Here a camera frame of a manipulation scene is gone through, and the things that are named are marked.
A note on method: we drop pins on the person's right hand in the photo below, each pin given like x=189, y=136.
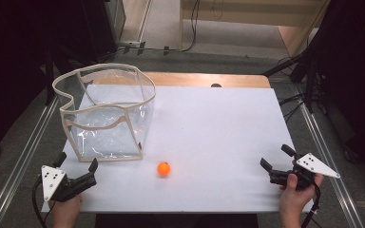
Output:
x=294, y=201

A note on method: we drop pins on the metal floor rail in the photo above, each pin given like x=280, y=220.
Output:
x=332, y=177
x=22, y=161

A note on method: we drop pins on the dark cloth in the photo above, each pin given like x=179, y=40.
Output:
x=174, y=221

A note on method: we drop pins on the white table board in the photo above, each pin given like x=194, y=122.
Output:
x=209, y=133

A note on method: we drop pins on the person's left hand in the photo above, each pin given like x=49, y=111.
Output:
x=66, y=210

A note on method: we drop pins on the black cabinet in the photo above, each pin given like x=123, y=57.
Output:
x=104, y=25

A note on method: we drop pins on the black tripod stand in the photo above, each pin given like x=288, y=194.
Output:
x=309, y=82
x=49, y=79

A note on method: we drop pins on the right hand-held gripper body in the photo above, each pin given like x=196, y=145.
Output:
x=313, y=164

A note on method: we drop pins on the clear plastic bin beige trim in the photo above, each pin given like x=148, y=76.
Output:
x=107, y=139

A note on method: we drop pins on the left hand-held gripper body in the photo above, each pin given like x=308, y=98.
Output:
x=76, y=186

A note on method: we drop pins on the orange ball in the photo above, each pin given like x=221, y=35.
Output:
x=164, y=168

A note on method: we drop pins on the light wooden furniture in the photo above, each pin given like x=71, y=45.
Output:
x=253, y=12

